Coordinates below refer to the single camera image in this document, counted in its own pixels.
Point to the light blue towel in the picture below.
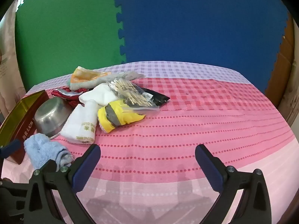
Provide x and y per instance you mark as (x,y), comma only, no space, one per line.
(42,149)

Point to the red snack packet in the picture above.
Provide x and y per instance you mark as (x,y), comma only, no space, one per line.
(58,93)

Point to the red and gold box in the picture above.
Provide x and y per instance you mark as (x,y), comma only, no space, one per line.
(21,112)

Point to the stainless steel bowl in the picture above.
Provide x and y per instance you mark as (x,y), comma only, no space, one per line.
(51,116)

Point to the yellow cloth with grey strip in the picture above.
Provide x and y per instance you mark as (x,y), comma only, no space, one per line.
(130,118)

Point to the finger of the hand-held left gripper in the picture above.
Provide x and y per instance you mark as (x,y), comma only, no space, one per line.
(10,191)
(10,148)

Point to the blue foam mat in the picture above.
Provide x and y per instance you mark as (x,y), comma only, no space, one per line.
(198,23)

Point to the black packet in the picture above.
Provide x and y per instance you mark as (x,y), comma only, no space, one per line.
(160,98)

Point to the orange patterned towel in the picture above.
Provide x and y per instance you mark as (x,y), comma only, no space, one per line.
(84,77)

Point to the plain white towel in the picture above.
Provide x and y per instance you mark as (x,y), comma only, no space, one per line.
(100,95)

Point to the white towel with gold print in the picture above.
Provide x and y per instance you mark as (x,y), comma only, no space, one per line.
(79,123)

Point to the beige curtain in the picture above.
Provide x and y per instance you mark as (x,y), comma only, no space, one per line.
(9,63)

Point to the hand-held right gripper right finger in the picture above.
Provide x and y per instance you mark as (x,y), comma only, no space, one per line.
(210,168)

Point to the pink checkered blanket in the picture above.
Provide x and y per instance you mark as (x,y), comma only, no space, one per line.
(175,133)

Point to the orange foam mat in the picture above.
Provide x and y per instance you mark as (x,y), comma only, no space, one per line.
(280,74)

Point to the green foam mat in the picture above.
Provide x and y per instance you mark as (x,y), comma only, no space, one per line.
(70,28)

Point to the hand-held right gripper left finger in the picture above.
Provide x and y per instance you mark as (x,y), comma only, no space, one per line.
(86,168)

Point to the clear bag of wooden sticks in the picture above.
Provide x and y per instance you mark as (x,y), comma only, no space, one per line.
(128,91)

